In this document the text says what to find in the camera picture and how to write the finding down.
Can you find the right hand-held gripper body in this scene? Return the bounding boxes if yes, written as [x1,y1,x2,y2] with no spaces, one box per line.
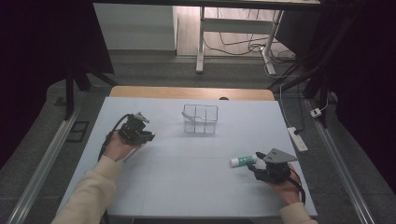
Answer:
[253,147,299,184]

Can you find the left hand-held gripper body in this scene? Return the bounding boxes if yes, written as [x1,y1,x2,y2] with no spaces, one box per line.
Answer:
[117,111,151,147]

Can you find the white and green glue stick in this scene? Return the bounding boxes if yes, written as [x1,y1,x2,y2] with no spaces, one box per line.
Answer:
[230,154,259,168]

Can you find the clear wire-framed organizer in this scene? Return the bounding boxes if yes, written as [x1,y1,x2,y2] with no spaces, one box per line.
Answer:
[181,104,219,135]

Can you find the person's right hand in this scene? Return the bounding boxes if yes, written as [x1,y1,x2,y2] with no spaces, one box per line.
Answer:
[268,163,303,207]

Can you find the person's left hand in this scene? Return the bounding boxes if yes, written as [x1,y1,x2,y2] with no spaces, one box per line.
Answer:
[103,130,144,163]

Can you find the white power strip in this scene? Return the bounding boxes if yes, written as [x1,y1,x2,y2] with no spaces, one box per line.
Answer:
[286,126,309,154]

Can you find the white table mat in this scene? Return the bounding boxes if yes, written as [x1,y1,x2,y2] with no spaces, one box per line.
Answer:
[56,96,318,218]

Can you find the black stand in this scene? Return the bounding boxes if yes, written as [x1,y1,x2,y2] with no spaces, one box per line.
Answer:
[266,59,332,129]
[63,60,120,121]

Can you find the white cabinet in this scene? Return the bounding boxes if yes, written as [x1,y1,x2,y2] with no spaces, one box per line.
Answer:
[92,3,179,51]

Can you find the left hand-held gripper black cable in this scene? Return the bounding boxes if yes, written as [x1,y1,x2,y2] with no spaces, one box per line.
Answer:
[97,113,133,163]

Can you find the hand-held gripper black cable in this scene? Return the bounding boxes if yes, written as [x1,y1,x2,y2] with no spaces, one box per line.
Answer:
[97,113,133,163]
[287,167,307,205]

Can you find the right hand-held gripper black cable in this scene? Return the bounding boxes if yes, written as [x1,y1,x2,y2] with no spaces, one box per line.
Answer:
[287,167,307,205]

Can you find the black power cable with plug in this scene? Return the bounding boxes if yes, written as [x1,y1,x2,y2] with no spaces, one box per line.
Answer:
[292,83,308,135]

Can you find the black floor frame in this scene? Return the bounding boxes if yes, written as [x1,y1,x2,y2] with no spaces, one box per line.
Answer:
[65,120,91,144]

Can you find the aluminium rail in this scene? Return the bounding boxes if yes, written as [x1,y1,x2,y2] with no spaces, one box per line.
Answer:
[5,106,82,224]
[305,98,377,224]

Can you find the black floor cables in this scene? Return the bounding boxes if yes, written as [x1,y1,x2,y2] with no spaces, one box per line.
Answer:
[203,8,297,64]

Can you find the white desk frame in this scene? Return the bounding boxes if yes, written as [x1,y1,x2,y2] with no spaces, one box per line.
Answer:
[194,6,285,76]

